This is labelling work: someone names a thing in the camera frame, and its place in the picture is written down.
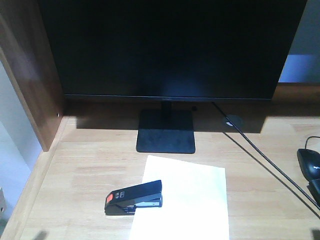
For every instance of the white paper sheet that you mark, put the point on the white paper sheet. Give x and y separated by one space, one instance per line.
194 202

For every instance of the wooden desk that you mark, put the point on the wooden desk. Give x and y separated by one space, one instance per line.
89 148

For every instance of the black stapler with orange tab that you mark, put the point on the black stapler with orange tab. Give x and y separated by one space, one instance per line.
125 201

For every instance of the grey desk cable grommet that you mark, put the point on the grey desk cable grommet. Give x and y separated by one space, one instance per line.
232 120

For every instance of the black computer mouse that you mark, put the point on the black computer mouse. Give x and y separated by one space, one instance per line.
309 162

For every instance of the black monitor stand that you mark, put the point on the black monitor stand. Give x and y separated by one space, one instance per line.
166 130

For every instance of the black computer monitor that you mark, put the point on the black computer monitor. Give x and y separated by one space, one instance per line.
185 50

